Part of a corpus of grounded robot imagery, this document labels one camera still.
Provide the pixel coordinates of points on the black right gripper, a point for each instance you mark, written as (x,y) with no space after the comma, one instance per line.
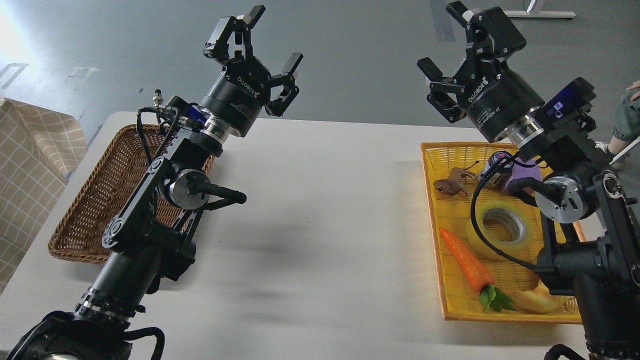
(486,90)

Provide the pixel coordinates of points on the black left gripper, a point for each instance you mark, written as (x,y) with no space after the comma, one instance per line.
(243,86)

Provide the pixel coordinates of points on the yellow tape roll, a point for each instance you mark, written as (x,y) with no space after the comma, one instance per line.
(508,227)

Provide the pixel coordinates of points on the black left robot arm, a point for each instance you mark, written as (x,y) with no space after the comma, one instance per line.
(150,238)

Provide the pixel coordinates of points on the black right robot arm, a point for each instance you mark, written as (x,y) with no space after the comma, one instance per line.
(589,231)

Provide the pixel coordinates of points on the white stand base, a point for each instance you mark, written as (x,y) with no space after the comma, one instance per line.
(533,10)

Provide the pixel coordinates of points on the small glass jar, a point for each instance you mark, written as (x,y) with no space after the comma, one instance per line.
(498,168)

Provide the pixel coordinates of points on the purple foam block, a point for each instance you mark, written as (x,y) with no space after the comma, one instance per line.
(519,171)

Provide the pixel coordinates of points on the brown toy animal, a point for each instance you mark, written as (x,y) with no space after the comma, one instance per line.
(453,184)

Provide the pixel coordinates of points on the yellow plastic basket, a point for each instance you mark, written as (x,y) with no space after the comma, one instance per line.
(458,301)

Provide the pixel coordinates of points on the person leg in green trousers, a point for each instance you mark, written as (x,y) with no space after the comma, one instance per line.
(627,115)

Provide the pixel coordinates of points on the white sneaker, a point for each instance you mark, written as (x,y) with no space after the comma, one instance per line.
(605,147)

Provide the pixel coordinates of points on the orange toy carrot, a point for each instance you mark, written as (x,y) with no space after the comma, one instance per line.
(479,278)

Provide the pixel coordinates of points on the beige checkered cloth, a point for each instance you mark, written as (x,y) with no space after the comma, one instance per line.
(39,149)

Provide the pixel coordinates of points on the brown wicker basket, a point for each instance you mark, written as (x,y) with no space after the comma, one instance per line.
(78,236)

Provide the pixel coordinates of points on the toy croissant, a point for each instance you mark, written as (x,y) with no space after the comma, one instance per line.
(538,300)

